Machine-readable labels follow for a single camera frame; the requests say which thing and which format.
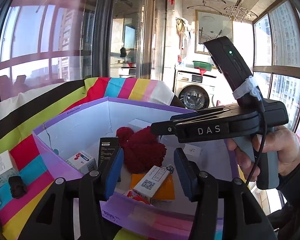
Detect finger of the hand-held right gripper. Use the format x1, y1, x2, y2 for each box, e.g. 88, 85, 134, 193
169, 105, 240, 122
150, 119, 179, 137

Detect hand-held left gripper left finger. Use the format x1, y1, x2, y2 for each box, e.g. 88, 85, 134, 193
25, 147, 125, 240

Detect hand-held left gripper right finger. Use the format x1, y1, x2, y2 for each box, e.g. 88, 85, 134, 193
173, 147, 278, 240

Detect orange tissue pack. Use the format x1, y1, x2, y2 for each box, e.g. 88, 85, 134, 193
130, 172, 176, 201

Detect black box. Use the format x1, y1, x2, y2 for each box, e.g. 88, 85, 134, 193
98, 137, 122, 182

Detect white tissue pack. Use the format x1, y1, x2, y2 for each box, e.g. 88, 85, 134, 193
128, 119, 153, 133

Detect red fluffy socks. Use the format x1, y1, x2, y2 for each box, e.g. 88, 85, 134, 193
116, 126, 167, 173

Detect white and blue medicine box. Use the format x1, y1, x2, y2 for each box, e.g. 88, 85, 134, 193
66, 150, 98, 175

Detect red and white box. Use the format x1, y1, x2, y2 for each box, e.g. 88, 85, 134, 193
126, 190, 150, 205

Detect small white and yellow box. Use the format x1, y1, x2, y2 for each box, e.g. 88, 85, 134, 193
132, 165, 171, 204

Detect purple cardboard box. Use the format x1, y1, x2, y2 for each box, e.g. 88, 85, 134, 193
32, 96, 240, 240

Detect black knit sock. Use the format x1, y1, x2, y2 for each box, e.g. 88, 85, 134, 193
8, 176, 28, 199

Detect cream printed carton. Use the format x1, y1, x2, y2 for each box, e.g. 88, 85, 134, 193
0, 150, 20, 188

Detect person's right forearm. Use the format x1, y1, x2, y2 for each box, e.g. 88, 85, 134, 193
267, 152, 300, 235

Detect person's right hand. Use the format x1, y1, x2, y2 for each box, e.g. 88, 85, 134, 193
226, 127, 300, 181

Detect white washing machine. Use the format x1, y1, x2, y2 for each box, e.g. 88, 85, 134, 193
174, 65, 230, 110

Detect green basin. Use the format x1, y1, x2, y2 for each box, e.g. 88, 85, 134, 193
192, 60, 213, 72

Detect hanging clothes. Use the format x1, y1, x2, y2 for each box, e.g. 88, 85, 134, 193
175, 17, 193, 50

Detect gold framed mirror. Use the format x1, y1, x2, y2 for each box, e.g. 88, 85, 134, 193
195, 10, 234, 55

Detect striped tablecloth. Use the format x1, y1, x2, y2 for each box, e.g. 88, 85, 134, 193
0, 77, 175, 240

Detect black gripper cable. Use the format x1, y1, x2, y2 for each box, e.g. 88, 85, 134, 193
244, 87, 268, 188

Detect balcony window frame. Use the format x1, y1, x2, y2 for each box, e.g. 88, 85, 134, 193
251, 0, 300, 140

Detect wire hanging rack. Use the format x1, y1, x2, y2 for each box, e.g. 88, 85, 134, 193
224, 4, 259, 22

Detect dark sliding door frame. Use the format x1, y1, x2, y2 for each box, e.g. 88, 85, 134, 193
91, 0, 120, 80

